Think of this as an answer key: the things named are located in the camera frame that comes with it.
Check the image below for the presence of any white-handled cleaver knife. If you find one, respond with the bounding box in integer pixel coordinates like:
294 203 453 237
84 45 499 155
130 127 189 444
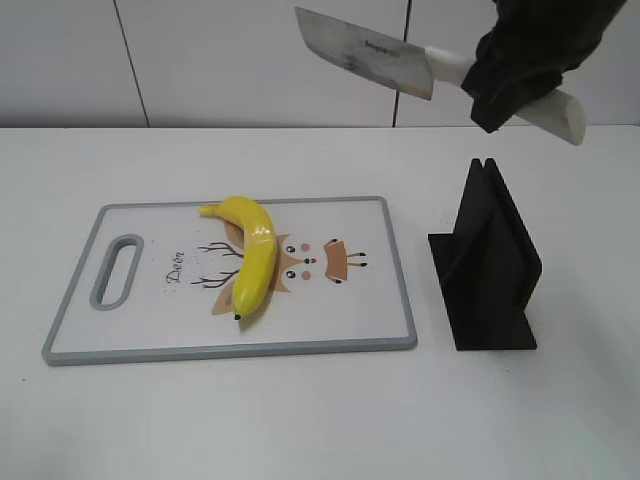
294 6 586 146

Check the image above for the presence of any yellow plastic banana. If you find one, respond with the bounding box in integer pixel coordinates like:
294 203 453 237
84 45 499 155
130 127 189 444
198 196 278 320

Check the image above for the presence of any white deer-print cutting board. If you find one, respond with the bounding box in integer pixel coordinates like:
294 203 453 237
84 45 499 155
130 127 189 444
42 196 417 366

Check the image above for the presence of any black knife stand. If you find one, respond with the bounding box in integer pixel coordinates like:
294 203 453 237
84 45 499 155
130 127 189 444
428 158 542 351

